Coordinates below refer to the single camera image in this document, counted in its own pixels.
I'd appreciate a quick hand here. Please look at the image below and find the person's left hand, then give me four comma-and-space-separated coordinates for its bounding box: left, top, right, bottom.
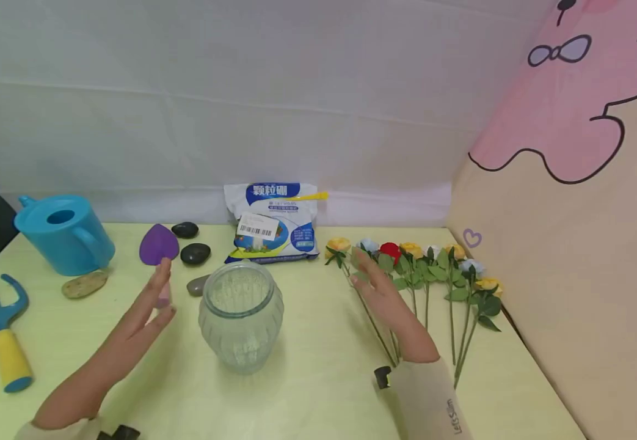
110, 258, 177, 362

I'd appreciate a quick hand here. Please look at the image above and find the person's right hand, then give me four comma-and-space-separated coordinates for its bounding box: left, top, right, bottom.
349, 247, 440, 365

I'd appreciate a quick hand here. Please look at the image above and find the person's right forearm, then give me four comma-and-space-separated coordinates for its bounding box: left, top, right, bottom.
381, 356, 476, 440

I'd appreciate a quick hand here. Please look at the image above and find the person's left forearm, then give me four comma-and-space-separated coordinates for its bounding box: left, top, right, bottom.
15, 345, 132, 440

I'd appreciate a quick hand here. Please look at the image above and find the row of artificial roses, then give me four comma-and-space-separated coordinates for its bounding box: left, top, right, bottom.
324, 237, 505, 390

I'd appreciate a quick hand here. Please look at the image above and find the grey pebble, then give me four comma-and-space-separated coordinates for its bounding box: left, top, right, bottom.
186, 274, 212, 298

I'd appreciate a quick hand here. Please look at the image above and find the purple heart-shaped stone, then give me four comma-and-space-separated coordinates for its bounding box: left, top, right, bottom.
139, 224, 181, 266

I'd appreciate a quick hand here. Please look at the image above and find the tan flat pebble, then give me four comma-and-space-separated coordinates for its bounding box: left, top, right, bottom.
61, 271, 109, 300

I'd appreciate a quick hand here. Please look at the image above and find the clear ribbed glass vase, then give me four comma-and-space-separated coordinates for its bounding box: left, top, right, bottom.
197, 261, 285, 375

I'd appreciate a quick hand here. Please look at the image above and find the white and blue fertilizer bag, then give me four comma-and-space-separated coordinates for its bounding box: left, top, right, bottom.
224, 182, 321, 265

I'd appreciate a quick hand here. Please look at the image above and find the blue plastic watering can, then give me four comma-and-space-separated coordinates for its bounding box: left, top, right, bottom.
13, 194, 116, 277

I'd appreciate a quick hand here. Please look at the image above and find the blue rake with yellow handle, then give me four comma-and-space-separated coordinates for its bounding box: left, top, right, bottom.
0, 274, 34, 394

